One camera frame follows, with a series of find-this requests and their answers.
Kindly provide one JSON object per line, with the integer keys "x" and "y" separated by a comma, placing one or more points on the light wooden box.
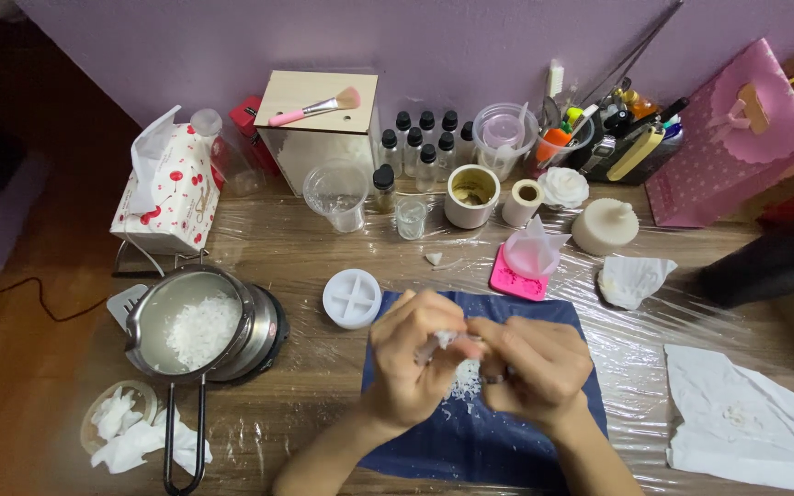
{"x": 318, "y": 144}

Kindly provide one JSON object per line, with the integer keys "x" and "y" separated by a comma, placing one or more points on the clear round dish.
{"x": 94, "y": 420}

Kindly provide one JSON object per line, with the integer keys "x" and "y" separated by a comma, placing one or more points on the group of clear black-capped bottles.
{"x": 428, "y": 155}

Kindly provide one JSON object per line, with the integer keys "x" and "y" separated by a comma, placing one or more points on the white rose candle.
{"x": 564, "y": 187}

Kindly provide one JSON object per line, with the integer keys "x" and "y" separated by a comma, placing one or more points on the flat white paper towel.
{"x": 741, "y": 420}

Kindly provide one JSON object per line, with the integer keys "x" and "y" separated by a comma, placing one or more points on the clear bottle with round cap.
{"x": 231, "y": 165}

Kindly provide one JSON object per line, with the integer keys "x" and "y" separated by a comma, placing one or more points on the black cylindrical pot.
{"x": 762, "y": 265}

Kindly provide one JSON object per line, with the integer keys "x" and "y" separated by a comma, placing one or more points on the long metal tongs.
{"x": 635, "y": 52}

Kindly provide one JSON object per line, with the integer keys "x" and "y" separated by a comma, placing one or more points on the single small black-capped bottle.
{"x": 384, "y": 189}

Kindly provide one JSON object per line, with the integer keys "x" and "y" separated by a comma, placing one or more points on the clear plastic cup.
{"x": 337, "y": 196}

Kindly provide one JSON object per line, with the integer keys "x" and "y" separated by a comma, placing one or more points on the clear silicone measuring cup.
{"x": 531, "y": 251}

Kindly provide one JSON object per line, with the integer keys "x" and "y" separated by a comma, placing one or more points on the pink dotted gift bag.
{"x": 721, "y": 151}

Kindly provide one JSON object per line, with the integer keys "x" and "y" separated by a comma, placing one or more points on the small white wax piece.
{"x": 444, "y": 339}

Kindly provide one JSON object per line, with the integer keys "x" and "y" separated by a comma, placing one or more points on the clear plastic wrap sheet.
{"x": 645, "y": 330}

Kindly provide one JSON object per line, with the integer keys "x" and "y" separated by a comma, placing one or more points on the person's left hand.
{"x": 404, "y": 372}

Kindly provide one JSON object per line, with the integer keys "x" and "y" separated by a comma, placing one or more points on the white cup with gold inside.
{"x": 471, "y": 200}

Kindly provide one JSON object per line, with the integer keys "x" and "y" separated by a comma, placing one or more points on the person's right fingers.
{"x": 504, "y": 332}

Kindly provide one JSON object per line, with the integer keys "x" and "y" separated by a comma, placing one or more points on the crumpled white tissue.
{"x": 635, "y": 279}

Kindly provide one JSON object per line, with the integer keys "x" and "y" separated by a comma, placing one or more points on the white wax flakes in pot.
{"x": 202, "y": 332}

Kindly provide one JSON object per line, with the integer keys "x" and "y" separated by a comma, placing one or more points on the black electric hot plate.
{"x": 267, "y": 337}

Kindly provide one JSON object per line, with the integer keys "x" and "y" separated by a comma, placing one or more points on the white candle wick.
{"x": 446, "y": 265}

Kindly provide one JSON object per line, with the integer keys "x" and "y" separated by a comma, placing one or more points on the pink silicone mold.
{"x": 511, "y": 284}

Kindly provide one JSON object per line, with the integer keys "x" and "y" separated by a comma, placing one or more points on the person's right hand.
{"x": 542, "y": 375}

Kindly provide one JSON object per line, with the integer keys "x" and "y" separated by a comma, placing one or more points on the clear plastic container with spoon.
{"x": 504, "y": 141}

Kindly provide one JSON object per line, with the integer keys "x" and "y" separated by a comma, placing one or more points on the cherry print tissue box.
{"x": 187, "y": 200}

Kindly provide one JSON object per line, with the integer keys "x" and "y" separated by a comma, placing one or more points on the white round divided mold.
{"x": 351, "y": 299}

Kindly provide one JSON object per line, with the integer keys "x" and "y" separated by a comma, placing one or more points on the heap of crumpled white tissues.
{"x": 138, "y": 437}

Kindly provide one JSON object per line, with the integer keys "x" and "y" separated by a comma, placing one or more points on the white tape roll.
{"x": 521, "y": 203}

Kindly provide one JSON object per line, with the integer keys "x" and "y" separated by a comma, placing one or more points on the dark blue cloth mat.
{"x": 480, "y": 441}

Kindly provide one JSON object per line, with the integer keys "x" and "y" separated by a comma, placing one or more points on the small clear glass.
{"x": 411, "y": 220}

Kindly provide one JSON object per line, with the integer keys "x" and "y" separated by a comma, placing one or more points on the white tissue sheet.
{"x": 149, "y": 155}

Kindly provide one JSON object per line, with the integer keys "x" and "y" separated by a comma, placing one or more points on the pile of white wax flakes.
{"x": 466, "y": 382}

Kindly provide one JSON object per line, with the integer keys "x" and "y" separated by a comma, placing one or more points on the holder full of stationery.
{"x": 617, "y": 141}

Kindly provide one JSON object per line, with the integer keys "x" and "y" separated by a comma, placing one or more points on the pink makeup brush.
{"x": 314, "y": 108}

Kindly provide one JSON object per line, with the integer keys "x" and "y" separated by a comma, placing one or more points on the red box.
{"x": 252, "y": 127}

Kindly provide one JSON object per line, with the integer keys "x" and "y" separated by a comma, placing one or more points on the white round knobbed mold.
{"x": 604, "y": 227}

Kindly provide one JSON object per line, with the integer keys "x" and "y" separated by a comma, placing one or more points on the white slotted spatula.
{"x": 121, "y": 303}

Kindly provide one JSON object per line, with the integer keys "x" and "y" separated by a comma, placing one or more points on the tiny white wax chip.
{"x": 433, "y": 258}

